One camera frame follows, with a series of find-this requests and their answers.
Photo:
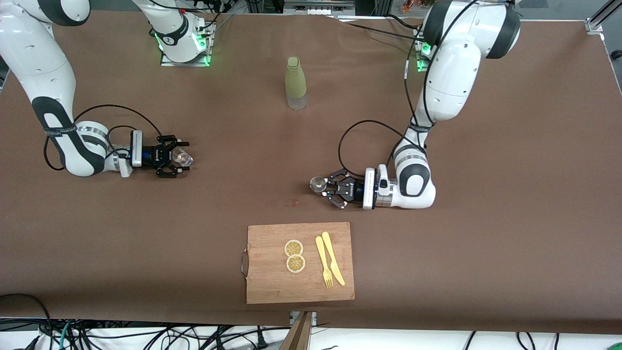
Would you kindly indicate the yellow plastic fork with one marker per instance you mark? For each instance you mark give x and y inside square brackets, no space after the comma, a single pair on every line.
[321,257]

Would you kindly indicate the clear glass measuring beaker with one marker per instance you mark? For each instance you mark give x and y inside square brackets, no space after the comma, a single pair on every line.
[183,156]

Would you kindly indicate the wooden post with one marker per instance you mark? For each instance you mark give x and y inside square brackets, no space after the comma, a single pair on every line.
[299,335]

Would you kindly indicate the aluminium frame profile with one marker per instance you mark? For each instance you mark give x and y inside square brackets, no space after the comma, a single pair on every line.
[316,7]

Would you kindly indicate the brown table cover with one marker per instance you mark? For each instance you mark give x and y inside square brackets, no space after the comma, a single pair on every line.
[97,218]

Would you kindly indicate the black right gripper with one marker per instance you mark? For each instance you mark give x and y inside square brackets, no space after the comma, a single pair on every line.
[151,155]

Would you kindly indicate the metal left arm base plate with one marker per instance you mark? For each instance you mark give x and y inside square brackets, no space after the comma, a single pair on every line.
[420,68]

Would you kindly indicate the small metal bracket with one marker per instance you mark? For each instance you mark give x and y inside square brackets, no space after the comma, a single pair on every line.
[293,318]

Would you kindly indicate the aluminium corner bracket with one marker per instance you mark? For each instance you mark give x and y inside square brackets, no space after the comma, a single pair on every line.
[594,26]

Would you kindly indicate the yellow lemon slice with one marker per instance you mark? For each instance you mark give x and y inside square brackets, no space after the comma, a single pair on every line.
[293,248]
[295,264]

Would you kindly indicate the small liquid spill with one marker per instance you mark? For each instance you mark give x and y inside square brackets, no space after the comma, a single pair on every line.
[291,204]

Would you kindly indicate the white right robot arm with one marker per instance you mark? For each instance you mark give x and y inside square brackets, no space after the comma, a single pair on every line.
[43,63]

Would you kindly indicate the steel double jigger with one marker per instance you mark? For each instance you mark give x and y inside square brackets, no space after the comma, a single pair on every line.
[317,183]

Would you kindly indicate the wooden cutting board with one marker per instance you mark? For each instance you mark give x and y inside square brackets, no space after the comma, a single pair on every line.
[272,282]

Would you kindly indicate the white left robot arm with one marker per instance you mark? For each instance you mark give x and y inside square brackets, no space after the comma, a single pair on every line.
[452,73]

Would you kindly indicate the yellow plastic knife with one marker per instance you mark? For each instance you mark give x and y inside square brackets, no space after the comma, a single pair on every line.
[330,255]

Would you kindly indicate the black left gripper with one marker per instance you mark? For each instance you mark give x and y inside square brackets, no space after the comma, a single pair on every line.
[353,190]

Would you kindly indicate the green sleeved glass bottle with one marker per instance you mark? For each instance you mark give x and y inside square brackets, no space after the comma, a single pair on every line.
[295,82]

